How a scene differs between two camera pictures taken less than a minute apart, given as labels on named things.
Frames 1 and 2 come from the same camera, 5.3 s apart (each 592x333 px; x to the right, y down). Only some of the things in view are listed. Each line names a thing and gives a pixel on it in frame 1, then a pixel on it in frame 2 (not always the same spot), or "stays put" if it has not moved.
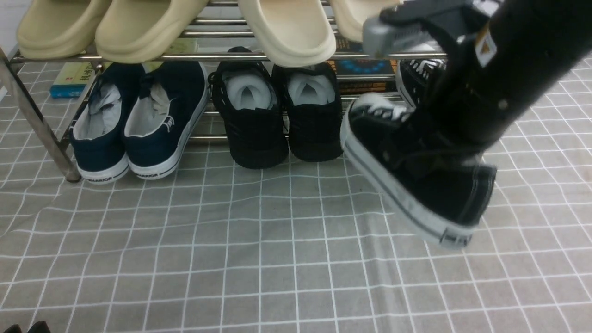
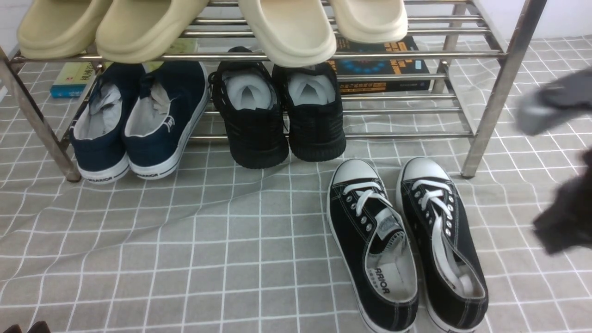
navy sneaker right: (165, 112) stays put
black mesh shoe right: (314, 112) stays put
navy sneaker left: (96, 132) stays put
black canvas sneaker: (414, 74) to (452, 288)
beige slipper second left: (137, 31) stays put
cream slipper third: (294, 33) stays put
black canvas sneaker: (440, 189) to (374, 246)
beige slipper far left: (54, 29) stays put
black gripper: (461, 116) to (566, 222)
